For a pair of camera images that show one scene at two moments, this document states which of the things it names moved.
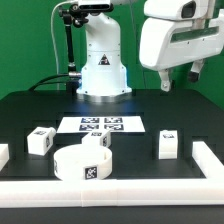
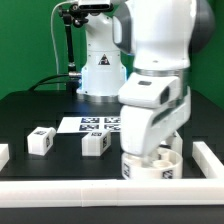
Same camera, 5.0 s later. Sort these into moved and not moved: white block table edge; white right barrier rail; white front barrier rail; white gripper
Moved: white gripper
Not moved: white front barrier rail; white block table edge; white right barrier rail
